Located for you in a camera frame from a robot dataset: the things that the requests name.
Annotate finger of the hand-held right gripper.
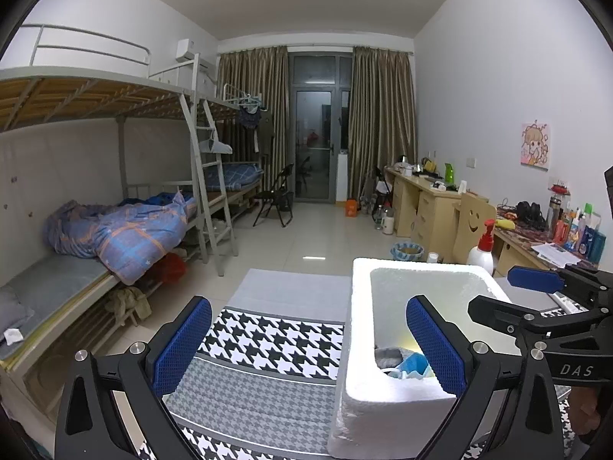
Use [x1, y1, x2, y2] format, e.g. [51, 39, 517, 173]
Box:
[508, 264, 608, 308]
[467, 296, 607, 353]

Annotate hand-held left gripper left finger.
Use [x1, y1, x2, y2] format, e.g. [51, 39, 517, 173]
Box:
[54, 296, 213, 460]

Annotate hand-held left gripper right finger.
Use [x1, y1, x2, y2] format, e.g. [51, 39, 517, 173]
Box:
[406, 296, 563, 460]

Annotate blue face mask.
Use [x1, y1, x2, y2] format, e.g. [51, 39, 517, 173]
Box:
[389, 352, 434, 381]

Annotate grey cloth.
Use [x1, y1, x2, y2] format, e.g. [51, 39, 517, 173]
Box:
[374, 345, 403, 370]

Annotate white foam box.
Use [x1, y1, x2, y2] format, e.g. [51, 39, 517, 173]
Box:
[327, 257, 513, 458]

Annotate person's right hand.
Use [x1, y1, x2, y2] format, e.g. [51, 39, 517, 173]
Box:
[567, 386, 599, 437]

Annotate printed paper sheets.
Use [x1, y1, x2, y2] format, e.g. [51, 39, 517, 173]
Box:
[531, 241, 582, 266]

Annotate white remote control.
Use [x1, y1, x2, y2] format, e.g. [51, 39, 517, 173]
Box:
[556, 293, 590, 314]

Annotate white spray bottle red pump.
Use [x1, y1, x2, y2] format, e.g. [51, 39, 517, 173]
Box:
[467, 219, 495, 276]

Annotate black headphones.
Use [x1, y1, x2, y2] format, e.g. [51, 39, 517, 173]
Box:
[515, 201, 547, 231]

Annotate row of toiletry bottles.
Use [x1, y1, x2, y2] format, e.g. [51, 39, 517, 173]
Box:
[548, 184, 608, 264]

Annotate beige crumpled cloth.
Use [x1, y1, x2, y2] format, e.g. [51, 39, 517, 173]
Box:
[105, 287, 151, 327]

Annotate red bag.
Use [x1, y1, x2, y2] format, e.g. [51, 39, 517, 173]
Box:
[160, 254, 187, 283]

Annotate wooden chair smiley cutout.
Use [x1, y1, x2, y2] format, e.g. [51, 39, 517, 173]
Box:
[452, 193, 498, 264]

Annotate houndstooth tablecloth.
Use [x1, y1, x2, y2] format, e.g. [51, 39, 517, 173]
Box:
[139, 268, 575, 460]

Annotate blue round basket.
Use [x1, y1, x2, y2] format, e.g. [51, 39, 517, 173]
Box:
[390, 242, 425, 263]

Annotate blue plaid quilt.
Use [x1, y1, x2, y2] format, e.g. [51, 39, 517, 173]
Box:
[42, 191, 197, 286]

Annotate light wooden desk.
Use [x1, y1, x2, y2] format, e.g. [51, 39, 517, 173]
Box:
[385, 167, 489, 250]

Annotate black folding chair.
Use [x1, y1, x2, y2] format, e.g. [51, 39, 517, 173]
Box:
[253, 163, 295, 227]

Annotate grey pillow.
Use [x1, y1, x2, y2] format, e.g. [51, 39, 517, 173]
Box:
[0, 285, 34, 346]

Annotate white metal bunk bed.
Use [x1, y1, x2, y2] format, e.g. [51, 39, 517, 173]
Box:
[0, 24, 240, 384]
[201, 81, 271, 223]

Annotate white bunk bed ladder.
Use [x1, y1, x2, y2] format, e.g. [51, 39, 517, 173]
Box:
[179, 93, 238, 276]

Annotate white narrow cabinet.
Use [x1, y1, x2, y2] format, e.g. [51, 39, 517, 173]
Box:
[336, 152, 350, 202]

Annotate brown curtain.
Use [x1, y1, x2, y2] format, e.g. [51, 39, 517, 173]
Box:
[349, 45, 418, 202]
[218, 45, 290, 202]

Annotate hanging dark clothes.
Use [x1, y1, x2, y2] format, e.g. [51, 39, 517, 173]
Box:
[238, 103, 275, 156]

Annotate glass balcony door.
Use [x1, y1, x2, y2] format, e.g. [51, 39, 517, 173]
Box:
[287, 53, 355, 204]

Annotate white air conditioner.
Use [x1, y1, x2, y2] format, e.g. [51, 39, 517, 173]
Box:
[175, 38, 216, 70]

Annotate cartoon wall poster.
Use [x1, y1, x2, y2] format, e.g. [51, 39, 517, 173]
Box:
[520, 122, 551, 171]

